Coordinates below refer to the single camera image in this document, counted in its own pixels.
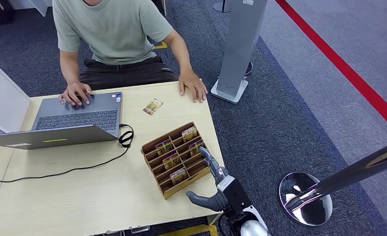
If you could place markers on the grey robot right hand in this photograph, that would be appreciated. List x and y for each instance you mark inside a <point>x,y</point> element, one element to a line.
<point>212,163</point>

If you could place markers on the person's left hand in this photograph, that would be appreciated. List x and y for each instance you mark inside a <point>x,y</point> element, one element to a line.
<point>193,85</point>

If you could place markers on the person's right hand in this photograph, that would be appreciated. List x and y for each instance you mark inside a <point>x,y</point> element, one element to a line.
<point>75,93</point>

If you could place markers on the gold hotel card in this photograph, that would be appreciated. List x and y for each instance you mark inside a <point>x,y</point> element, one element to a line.
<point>179,176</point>
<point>171,161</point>
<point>164,147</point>
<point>189,134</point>
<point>153,106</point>
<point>196,147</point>

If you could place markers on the person's right forearm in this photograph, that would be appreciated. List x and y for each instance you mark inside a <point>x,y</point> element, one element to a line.
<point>70,67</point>

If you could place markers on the person's left forearm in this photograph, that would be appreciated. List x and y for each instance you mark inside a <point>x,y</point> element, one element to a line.
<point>180,52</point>

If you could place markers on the wooden card rack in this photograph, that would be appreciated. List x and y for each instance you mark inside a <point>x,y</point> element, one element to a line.
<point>160,156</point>

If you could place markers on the person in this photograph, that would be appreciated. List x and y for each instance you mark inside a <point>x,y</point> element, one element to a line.
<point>115,32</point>

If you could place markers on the grey laptop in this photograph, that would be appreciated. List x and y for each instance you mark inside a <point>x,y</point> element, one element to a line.
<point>79,119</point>

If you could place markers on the black round stand base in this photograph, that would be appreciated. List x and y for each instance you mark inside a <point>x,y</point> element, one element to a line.
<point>249,69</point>

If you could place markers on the grey kiosk pillar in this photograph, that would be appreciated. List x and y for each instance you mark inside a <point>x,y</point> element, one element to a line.
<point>239,49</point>

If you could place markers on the white partition board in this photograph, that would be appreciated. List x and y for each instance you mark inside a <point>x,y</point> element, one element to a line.
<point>2,97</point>

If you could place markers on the grey round stand base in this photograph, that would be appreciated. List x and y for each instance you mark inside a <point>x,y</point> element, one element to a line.
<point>222,6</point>

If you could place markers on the chrome stanchion base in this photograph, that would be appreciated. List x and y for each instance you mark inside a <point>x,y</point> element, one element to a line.
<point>297,211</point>

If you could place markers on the white cabinet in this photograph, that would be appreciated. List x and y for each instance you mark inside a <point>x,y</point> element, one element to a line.
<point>33,5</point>

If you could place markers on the red barrier belt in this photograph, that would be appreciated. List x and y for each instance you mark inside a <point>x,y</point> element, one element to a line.
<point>340,63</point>

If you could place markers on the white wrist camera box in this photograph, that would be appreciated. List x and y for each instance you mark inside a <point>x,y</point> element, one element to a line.
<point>225,183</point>

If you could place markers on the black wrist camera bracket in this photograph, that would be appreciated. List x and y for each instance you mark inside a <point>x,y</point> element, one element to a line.
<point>237,198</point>

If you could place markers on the yellow metal frame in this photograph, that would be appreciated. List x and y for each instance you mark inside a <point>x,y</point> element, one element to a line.
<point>193,230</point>

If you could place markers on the chrome stanchion post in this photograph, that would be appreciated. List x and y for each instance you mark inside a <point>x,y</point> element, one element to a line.
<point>353,172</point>

